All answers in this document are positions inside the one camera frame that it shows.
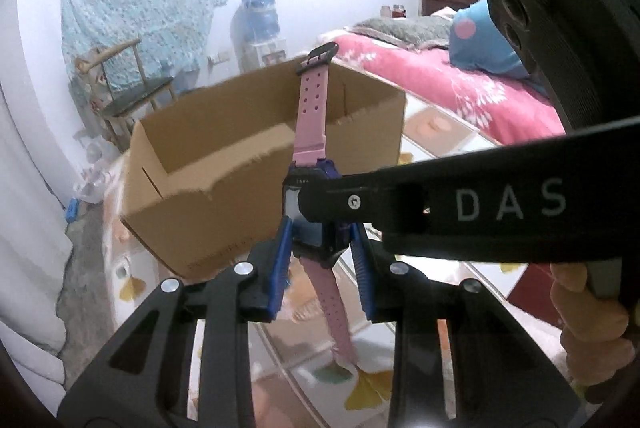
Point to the grey fuzzy blanket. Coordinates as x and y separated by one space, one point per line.
400 28

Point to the white curtain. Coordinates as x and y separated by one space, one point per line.
25 233

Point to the person's right hand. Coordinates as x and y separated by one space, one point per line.
595 338

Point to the white water dispenser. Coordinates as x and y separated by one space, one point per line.
262 53

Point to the pink floral blanket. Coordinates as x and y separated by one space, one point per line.
450 83

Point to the wall power outlet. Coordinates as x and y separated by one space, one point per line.
220 57

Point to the small red jar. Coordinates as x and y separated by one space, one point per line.
398 11

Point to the wooden chair with black seat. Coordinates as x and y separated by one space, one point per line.
142 91

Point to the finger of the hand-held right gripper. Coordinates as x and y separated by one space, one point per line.
360 200

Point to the leaf and coffee print tablecloth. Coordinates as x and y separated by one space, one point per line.
440 133

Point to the blue pillow with pink dot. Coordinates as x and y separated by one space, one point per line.
480 43

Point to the white plastic bags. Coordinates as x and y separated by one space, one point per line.
92 168

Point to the small pink jar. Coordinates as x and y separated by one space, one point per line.
385 11

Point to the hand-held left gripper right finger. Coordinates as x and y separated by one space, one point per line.
362 275

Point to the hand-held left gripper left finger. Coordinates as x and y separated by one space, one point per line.
277 268

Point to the brown cardboard box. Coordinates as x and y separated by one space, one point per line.
210 208

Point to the small blue floor item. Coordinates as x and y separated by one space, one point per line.
72 209

